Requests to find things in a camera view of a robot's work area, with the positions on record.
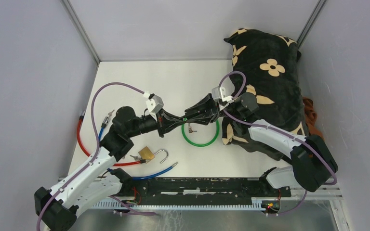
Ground brown cloth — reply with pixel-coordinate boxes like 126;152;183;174
303;97;324;140

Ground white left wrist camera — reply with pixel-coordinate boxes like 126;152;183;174
143;91;164;114

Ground black floral pillow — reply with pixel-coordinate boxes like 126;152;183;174
221;28;310;162

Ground silver keys of brass padlock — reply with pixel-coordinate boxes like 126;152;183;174
130;155;142;161

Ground brass padlock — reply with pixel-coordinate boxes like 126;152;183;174
138;146;169;164

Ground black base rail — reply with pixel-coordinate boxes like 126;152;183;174
116;177;291;211

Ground blue cable lock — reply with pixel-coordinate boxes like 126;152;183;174
98;110;179;181

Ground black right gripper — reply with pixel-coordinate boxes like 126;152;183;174
183;94;240;127

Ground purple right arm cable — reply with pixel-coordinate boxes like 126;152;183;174
218;70;338;186

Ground green cable lock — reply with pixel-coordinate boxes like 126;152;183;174
181;121;220;148

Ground silver keys of green lock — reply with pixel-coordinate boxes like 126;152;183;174
187;123;197;134

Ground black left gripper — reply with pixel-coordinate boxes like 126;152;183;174
129;108;186;138

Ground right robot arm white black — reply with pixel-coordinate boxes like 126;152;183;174
184;93;338;196

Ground black padlock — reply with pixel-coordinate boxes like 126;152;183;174
179;116;188;124

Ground red cable lock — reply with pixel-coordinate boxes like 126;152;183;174
76;110;146;167

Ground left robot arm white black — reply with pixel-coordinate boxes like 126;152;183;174
34;106;187;231

